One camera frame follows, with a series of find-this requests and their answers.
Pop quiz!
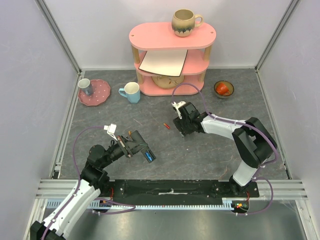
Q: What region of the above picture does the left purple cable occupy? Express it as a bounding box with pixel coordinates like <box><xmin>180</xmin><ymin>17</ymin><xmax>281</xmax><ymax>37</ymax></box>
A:
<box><xmin>41</xmin><ymin>126</ymin><xmax>136</xmax><ymax>240</ymax></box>

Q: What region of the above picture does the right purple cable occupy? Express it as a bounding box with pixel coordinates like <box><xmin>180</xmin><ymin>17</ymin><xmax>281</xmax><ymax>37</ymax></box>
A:
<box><xmin>171</xmin><ymin>83</ymin><xmax>279</xmax><ymax>216</ymax></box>

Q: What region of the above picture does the aluminium frame front rail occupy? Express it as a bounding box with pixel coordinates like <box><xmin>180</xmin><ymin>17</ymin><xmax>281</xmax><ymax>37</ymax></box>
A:
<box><xmin>35</xmin><ymin>179</ymin><xmax>308</xmax><ymax>200</ymax></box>

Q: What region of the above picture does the orange cup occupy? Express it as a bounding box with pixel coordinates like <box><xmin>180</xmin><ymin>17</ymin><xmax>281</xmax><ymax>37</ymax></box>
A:
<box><xmin>215</xmin><ymin>82</ymin><xmax>231</xmax><ymax>96</ymax></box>

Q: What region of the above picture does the pink dotted plate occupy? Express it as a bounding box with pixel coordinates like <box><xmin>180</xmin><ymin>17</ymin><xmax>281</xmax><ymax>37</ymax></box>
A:
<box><xmin>78</xmin><ymin>79</ymin><xmax>111</xmax><ymax>107</ymax></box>

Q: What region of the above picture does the beige ceramic mug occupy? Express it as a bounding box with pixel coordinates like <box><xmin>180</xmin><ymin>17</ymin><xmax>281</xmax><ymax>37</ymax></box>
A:
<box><xmin>171</xmin><ymin>9</ymin><xmax>204</xmax><ymax>37</ymax></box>

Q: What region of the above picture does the purple cable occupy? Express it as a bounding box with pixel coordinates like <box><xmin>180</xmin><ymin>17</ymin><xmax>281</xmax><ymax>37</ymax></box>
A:
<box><xmin>41</xmin><ymin>126</ymin><xmax>136</xmax><ymax>240</ymax></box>
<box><xmin>171</xmin><ymin>83</ymin><xmax>279</xmax><ymax>216</ymax></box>

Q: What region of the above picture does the white cable duct strip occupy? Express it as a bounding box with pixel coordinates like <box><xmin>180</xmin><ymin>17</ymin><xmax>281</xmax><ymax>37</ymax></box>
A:
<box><xmin>47</xmin><ymin>197</ymin><xmax>251</xmax><ymax>211</ymax></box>

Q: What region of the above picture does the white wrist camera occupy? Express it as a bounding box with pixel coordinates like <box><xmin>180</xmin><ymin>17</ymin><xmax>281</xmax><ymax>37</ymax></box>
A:
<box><xmin>171</xmin><ymin>101</ymin><xmax>186</xmax><ymax>119</ymax></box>
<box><xmin>103</xmin><ymin>123</ymin><xmax>118</xmax><ymax>141</ymax></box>

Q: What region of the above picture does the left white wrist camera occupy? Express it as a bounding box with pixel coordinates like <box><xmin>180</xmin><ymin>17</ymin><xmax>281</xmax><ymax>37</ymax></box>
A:
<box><xmin>103</xmin><ymin>123</ymin><xmax>118</xmax><ymax>141</ymax></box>

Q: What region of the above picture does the grey dotted mug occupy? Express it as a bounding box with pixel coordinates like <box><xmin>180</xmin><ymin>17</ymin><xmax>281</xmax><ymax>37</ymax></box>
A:
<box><xmin>77</xmin><ymin>78</ymin><xmax>94</xmax><ymax>96</ymax></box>

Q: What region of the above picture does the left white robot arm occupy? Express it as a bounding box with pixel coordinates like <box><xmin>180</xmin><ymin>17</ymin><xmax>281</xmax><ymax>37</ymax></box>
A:
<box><xmin>30</xmin><ymin>130</ymin><xmax>156</xmax><ymax>240</ymax></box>

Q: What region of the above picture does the white square plate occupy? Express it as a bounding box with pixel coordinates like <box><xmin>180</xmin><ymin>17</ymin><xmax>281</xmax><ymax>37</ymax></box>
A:
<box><xmin>138</xmin><ymin>49</ymin><xmax>188</xmax><ymax>77</ymax></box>

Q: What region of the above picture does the beige painted bowl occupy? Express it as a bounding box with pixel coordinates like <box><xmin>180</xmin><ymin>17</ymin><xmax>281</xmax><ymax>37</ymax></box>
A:
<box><xmin>151</xmin><ymin>75</ymin><xmax>185</xmax><ymax>89</ymax></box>

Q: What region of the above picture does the light blue mug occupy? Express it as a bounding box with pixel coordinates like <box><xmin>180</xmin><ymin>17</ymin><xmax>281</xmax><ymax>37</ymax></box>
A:
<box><xmin>118</xmin><ymin>82</ymin><xmax>141</xmax><ymax>104</ymax></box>

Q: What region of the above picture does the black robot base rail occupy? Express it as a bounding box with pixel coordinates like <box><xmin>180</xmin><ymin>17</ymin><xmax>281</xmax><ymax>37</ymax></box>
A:
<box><xmin>99</xmin><ymin>179</ymin><xmax>260</xmax><ymax>205</ymax></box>

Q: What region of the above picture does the patterned small bowl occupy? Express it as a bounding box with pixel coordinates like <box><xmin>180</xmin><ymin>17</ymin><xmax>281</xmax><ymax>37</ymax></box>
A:
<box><xmin>213</xmin><ymin>80</ymin><xmax>235</xmax><ymax>99</ymax></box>

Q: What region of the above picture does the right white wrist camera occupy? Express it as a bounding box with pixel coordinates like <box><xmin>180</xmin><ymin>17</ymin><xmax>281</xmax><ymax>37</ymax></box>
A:
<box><xmin>171</xmin><ymin>101</ymin><xmax>186</xmax><ymax>119</ymax></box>

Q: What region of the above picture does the blue AAA battery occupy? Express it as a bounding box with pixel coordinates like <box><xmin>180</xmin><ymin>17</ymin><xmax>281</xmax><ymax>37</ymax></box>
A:
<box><xmin>145</xmin><ymin>151</ymin><xmax>154</xmax><ymax>163</ymax></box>

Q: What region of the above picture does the pink three-tier shelf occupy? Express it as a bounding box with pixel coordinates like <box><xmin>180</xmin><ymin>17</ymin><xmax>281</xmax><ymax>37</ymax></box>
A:
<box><xmin>129</xmin><ymin>22</ymin><xmax>216</xmax><ymax>97</ymax></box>

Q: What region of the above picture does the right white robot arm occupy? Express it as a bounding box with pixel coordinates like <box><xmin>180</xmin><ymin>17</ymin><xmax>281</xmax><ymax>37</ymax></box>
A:
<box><xmin>171</xmin><ymin>101</ymin><xmax>278</xmax><ymax>197</ymax></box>

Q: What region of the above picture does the black remote control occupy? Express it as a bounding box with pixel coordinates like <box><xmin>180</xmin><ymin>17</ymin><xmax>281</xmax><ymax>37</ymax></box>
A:
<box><xmin>131</xmin><ymin>130</ymin><xmax>156</xmax><ymax>163</ymax></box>

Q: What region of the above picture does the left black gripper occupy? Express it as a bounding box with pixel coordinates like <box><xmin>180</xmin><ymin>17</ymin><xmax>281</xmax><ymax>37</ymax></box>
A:
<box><xmin>100</xmin><ymin>134</ymin><xmax>148</xmax><ymax>168</ymax></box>

